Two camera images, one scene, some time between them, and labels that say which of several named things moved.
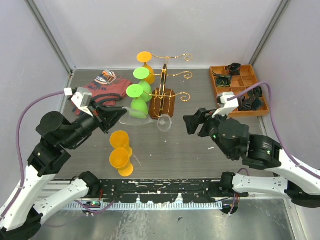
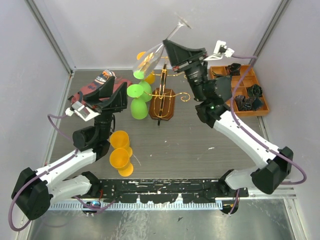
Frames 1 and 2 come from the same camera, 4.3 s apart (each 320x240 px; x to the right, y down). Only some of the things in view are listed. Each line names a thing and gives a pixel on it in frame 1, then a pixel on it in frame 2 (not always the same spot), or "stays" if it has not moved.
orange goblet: x=145 y=57 stays
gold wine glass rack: x=162 y=100 stays
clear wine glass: x=135 y=117 -> x=147 y=59
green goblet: x=139 y=108 stays
